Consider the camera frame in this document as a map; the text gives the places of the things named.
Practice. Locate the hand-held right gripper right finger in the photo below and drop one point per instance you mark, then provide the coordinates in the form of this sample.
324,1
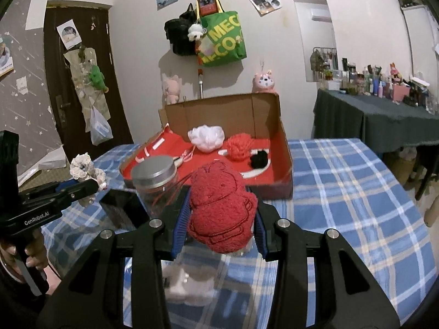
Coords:
259,233

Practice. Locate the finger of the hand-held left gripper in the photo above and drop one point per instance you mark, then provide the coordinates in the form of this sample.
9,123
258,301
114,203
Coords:
67,185
85,189

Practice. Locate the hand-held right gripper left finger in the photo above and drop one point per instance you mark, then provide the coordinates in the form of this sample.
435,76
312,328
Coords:
180,226

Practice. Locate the cream crochet scrunchie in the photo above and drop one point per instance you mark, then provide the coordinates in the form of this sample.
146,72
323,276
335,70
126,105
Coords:
82,168

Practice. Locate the red plush toy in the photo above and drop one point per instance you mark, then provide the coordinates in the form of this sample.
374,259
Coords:
219,212

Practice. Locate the black scrunchie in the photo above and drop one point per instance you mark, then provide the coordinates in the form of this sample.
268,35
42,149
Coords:
259,159

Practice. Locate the coral mesh bath pouf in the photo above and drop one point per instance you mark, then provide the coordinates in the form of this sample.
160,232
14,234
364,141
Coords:
238,147

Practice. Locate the white mesh bath pouf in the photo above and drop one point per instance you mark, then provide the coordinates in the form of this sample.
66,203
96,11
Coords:
205,137

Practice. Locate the cardboard box with red lining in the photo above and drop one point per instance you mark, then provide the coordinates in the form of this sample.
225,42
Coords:
219,113

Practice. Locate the person's left hand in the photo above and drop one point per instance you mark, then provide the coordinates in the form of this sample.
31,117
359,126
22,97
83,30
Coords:
37,257

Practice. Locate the glass jar with metal lid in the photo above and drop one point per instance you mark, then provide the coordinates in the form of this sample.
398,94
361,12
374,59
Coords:
154,174

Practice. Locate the clear plastic bag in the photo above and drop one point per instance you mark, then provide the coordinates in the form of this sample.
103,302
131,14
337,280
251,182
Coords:
99,128

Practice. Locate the grey star-print board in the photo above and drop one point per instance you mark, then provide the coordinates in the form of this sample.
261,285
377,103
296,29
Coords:
31,92

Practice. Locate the dark brown door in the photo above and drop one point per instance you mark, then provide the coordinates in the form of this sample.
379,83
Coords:
58,75

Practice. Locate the hanging door organizer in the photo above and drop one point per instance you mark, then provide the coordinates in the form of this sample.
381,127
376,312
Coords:
82,75

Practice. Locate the green plush toy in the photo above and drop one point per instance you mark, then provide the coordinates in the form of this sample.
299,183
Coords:
96,77

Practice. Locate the pink bunny plush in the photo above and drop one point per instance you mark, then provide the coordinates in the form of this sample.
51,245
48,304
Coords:
171,89

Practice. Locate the silver red-tipped stick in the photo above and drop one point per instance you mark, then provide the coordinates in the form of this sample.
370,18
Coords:
201,85

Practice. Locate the small cup-print poster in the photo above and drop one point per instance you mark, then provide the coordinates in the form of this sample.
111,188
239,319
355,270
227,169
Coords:
6,56

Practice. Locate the pink round plush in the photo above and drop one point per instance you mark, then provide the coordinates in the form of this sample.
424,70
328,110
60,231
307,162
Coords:
264,82

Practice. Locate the table with dark cloth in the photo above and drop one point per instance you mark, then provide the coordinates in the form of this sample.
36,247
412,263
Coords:
360,120

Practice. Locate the white paper with round picture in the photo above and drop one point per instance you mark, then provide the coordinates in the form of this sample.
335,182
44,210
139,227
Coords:
68,33

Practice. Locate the black bag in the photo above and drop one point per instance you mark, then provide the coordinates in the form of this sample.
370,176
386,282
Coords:
178,37

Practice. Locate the green tote bag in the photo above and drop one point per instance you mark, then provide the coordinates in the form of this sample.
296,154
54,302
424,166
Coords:
223,41

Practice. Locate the row of cosmetic bottles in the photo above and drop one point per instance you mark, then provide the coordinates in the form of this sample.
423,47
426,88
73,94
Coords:
377,82

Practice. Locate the red framed picture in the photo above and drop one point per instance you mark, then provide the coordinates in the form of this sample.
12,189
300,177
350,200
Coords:
207,4

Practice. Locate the wall mirror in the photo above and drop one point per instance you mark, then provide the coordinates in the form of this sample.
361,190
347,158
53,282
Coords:
315,41

